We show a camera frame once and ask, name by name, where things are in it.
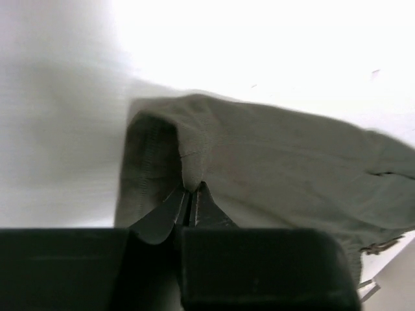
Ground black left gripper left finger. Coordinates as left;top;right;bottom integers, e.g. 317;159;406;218
1;186;187;310

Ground olive green shorts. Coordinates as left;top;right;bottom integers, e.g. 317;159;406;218
114;94;414;282

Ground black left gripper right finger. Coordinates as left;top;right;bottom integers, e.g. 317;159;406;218
181;183;361;310

